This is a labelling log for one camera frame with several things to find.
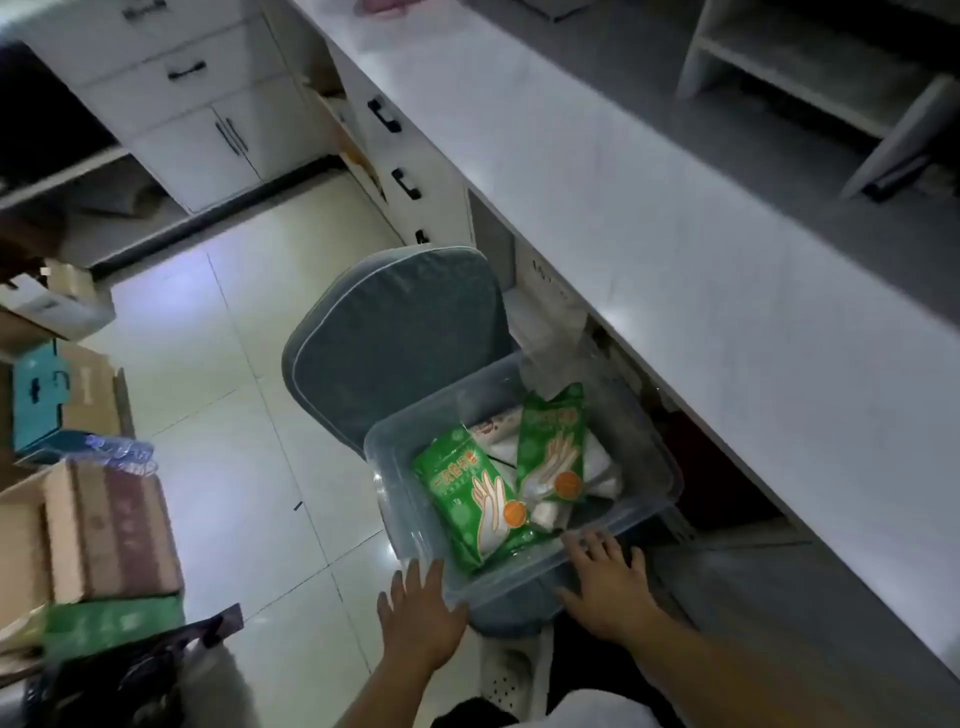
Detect person's right hand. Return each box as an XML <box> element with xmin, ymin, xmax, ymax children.
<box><xmin>556</xmin><ymin>529</ymin><xmax>669</xmax><ymax>644</ymax></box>

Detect person's left hand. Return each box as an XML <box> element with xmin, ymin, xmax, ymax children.
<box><xmin>376</xmin><ymin>558</ymin><xmax>471</xmax><ymax>673</ymax></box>

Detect clear plastic storage bin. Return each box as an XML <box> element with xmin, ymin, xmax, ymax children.
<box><xmin>363</xmin><ymin>352</ymin><xmax>685</xmax><ymax>613</ymax></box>

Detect green glove packet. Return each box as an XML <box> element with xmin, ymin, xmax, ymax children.
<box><xmin>515</xmin><ymin>382</ymin><xmax>588</xmax><ymax>505</ymax></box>
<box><xmin>412</xmin><ymin>425</ymin><xmax>555</xmax><ymax>575</ymax></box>

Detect person's right forearm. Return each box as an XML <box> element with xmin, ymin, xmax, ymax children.
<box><xmin>622</xmin><ymin>608</ymin><xmax>960</xmax><ymax>728</ymax></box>

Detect person's left forearm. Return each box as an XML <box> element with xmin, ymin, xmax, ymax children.
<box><xmin>335</xmin><ymin>652</ymin><xmax>455</xmax><ymax>728</ymax></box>

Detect person's black trousers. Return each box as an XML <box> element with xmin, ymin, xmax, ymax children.
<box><xmin>431</xmin><ymin>618</ymin><xmax>680</xmax><ymax>728</ymax></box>

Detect person's white perforated shoe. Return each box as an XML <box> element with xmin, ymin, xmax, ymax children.
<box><xmin>479</xmin><ymin>629</ymin><xmax>556</xmax><ymax>718</ymax></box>

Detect person's white shirt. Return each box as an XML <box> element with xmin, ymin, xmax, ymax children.
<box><xmin>517</xmin><ymin>689</ymin><xmax>661</xmax><ymax>728</ymax></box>

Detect plain cardboard box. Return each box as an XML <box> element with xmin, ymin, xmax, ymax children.
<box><xmin>58</xmin><ymin>341</ymin><xmax>136</xmax><ymax>440</ymax></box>

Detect teal box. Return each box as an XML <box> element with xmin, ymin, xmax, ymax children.
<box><xmin>11</xmin><ymin>341</ymin><xmax>80</xmax><ymax>455</ymax></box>

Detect white cardboard box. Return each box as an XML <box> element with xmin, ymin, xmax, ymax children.
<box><xmin>0</xmin><ymin>258</ymin><xmax>118</xmax><ymax>343</ymax></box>

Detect white drawer unit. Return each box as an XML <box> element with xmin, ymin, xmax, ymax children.
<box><xmin>648</xmin><ymin>517</ymin><xmax>960</xmax><ymax>728</ymax></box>
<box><xmin>329</xmin><ymin>44</ymin><xmax>474</xmax><ymax>249</ymax></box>

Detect clear plastic lid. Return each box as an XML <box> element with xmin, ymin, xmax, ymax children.
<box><xmin>517</xmin><ymin>303</ymin><xmax>609</xmax><ymax>391</ymax></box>

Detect black bag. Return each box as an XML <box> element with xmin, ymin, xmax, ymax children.
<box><xmin>29</xmin><ymin>602</ymin><xmax>247</xmax><ymax>728</ymax></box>

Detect grey cushioned chair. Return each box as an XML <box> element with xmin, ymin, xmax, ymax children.
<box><xmin>281</xmin><ymin>245</ymin><xmax>586</xmax><ymax>639</ymax></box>

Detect white printed carton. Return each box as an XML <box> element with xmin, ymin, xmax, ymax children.
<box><xmin>515</xmin><ymin>247</ymin><xmax>590</xmax><ymax>354</ymax></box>

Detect water bottle pack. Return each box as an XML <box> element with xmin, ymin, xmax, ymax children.
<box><xmin>71</xmin><ymin>432</ymin><xmax>160</xmax><ymax>479</ymax></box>

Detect white desk shelf riser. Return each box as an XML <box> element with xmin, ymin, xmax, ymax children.
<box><xmin>674</xmin><ymin>0</ymin><xmax>960</xmax><ymax>202</ymax></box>

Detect white corner cabinet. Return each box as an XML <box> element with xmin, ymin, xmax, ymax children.
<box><xmin>22</xmin><ymin>0</ymin><xmax>335</xmax><ymax>217</ymax></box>

